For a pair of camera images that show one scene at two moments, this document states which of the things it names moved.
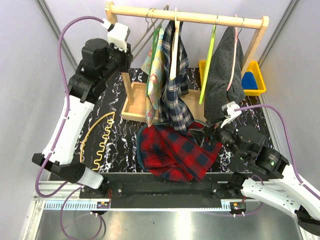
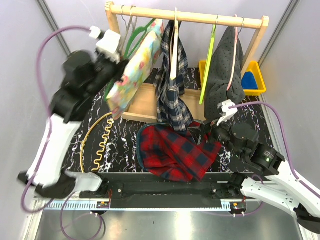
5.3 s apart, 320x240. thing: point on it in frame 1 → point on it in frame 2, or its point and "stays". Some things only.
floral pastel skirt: x=154 y=68 → x=121 y=93
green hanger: x=156 y=32 → x=145 y=28
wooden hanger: x=174 y=47 stays
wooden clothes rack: x=136 y=110 stays
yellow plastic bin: x=254 y=68 stays
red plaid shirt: x=178 y=155 stays
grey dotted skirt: x=218 y=74 stays
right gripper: x=198 y=134 stays
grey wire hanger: x=149 y=30 → x=132 y=22
